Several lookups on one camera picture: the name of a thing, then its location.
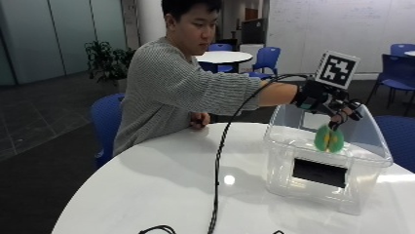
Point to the round white table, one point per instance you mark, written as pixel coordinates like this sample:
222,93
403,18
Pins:
224,57

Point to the clear plastic storage bin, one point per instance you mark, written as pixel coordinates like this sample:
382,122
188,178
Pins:
323,162

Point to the black label on bin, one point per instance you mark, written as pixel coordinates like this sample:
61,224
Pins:
319,172

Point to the potted green plant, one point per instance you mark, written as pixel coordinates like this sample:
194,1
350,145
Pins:
105,61

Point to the the person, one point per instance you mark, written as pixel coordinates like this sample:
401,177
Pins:
181,81

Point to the green and yellow toy fruit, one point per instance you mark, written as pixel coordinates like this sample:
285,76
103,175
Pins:
329,139

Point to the white marker cube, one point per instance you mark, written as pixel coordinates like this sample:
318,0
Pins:
337,69

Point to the white cabinet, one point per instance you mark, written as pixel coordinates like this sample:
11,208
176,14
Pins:
250,55

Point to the blue chair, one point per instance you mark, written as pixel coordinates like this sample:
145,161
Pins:
395,78
402,48
397,143
266,58
105,125
220,55

